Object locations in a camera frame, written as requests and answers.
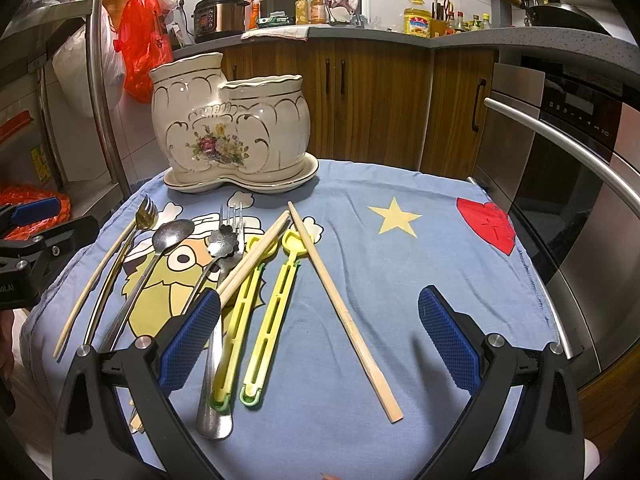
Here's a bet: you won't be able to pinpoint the gold fork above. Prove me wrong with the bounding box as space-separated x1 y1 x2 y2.
82 195 158 344

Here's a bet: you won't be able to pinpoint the wooden kitchen cabinets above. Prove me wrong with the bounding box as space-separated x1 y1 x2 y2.
171 39 499 181

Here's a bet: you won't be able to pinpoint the white floral ceramic utensil holder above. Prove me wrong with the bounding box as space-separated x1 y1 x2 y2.
150 52 319 194

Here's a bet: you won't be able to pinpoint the red plastic bag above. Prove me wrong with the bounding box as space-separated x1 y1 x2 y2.
114 0 174 103

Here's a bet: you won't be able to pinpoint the yellow plastic training chopstick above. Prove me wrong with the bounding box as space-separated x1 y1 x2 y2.
239 228 307 408
209 240 279 414

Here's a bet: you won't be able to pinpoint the blue cartoon cloth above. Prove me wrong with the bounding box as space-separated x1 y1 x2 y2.
19 158 561 480

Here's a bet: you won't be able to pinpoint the yellow oil tub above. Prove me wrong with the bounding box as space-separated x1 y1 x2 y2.
404 8 432 38

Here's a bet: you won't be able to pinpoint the steel fork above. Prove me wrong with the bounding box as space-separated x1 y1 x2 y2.
195 202 245 441

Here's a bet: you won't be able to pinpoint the built-in oven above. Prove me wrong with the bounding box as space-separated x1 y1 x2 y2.
473 58 639 386

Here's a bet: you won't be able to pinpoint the white dish towel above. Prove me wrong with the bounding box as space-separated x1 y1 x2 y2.
241 25 311 41

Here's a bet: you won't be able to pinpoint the flower steel spoon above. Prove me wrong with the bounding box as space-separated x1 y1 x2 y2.
181 221 238 314

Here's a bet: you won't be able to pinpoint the thin wooden chopstick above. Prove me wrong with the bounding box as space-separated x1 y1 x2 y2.
52 219 137 360

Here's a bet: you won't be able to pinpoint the chrome curved rail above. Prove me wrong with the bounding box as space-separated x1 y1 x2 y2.
85 0 130 200

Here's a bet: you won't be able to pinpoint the electric pressure cooker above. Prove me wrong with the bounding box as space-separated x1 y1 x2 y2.
193 0 250 44

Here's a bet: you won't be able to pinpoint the black wok with handle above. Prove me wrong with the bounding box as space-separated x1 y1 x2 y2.
503 0 610 36

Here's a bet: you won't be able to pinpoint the long steel spoon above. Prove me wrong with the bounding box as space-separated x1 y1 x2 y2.
99 219 195 353

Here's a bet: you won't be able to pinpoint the red bag on shelf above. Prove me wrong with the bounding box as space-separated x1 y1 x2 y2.
1 184 70 240

